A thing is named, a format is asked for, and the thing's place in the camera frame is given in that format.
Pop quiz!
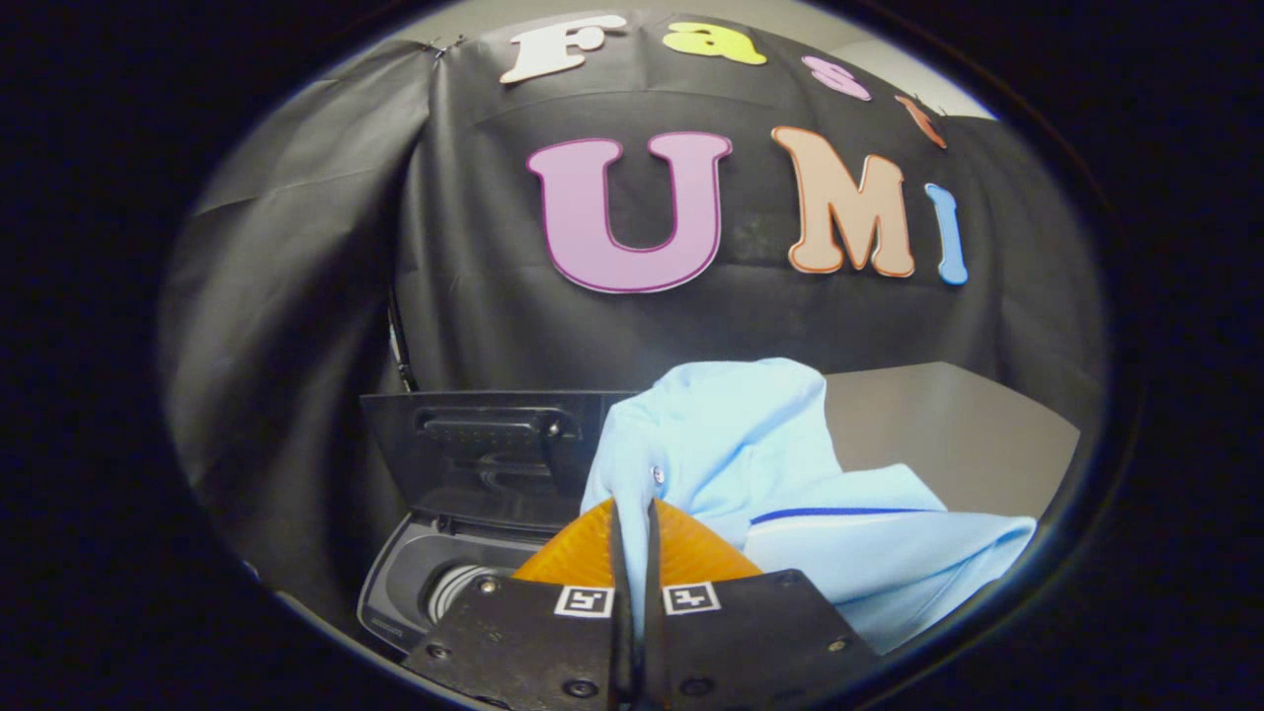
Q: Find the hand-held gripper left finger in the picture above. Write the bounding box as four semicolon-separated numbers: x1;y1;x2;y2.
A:
403;499;635;710

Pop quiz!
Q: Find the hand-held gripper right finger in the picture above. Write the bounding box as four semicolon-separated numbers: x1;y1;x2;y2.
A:
645;499;880;710

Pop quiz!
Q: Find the light blue shirt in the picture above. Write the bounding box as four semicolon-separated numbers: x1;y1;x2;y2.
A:
581;357;1038;655

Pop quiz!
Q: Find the black backdrop cloth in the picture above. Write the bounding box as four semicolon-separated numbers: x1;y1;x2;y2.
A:
163;10;1107;613

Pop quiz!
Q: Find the beige cabinet with dark frame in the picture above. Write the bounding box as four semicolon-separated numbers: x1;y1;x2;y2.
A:
825;361;1082;519

